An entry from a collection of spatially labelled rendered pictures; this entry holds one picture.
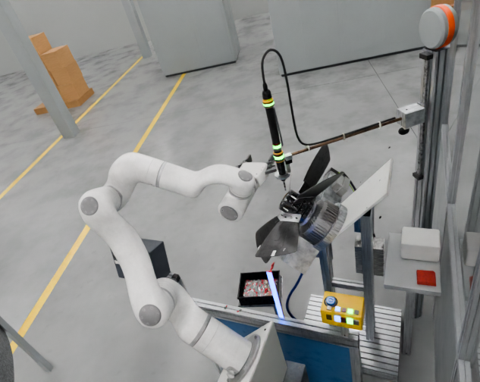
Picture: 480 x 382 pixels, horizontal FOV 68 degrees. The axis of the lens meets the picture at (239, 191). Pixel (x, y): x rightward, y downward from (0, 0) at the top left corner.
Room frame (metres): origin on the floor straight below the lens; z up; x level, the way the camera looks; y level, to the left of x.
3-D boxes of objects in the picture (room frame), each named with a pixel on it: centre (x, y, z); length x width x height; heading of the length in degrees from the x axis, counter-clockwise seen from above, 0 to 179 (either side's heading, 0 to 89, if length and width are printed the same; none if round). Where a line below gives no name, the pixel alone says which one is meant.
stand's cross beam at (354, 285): (1.34, -0.46, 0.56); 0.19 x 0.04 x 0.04; 59
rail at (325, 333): (1.08, 0.07, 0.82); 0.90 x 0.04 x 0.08; 59
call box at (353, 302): (0.87, -0.27, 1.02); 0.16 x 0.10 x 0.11; 59
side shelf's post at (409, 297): (1.15, -0.74, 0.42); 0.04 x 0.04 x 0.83; 59
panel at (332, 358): (1.08, 0.07, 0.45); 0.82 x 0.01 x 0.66; 59
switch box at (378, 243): (1.35, -0.61, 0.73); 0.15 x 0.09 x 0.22; 59
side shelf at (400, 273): (1.15, -0.74, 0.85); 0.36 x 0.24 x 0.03; 149
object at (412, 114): (1.37, -0.83, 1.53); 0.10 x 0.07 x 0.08; 94
